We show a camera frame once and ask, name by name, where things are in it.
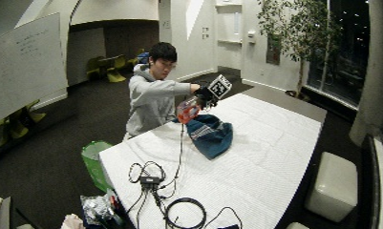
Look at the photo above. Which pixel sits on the person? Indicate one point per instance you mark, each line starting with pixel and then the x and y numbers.
pixel 150 95

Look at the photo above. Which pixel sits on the crumpled silver foil bag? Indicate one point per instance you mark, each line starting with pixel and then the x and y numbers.
pixel 95 208

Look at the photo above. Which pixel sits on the teal fabric bag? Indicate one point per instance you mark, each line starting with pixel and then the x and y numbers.
pixel 210 135

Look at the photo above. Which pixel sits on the white marker cube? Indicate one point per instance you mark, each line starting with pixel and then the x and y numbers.
pixel 219 86

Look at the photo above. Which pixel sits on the small black hub box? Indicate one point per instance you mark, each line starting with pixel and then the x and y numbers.
pixel 150 180

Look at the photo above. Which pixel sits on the yellow-green chair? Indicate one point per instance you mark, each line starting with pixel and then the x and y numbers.
pixel 23 120
pixel 94 66
pixel 115 68

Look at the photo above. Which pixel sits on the white cube stool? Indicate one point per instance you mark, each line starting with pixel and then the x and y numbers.
pixel 331 187

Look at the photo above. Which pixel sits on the indoor tree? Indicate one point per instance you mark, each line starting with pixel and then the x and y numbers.
pixel 299 35

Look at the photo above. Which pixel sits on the white wall shelf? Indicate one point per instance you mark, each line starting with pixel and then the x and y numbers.
pixel 229 41

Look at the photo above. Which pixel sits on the whiteboard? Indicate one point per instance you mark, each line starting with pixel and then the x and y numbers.
pixel 23 68

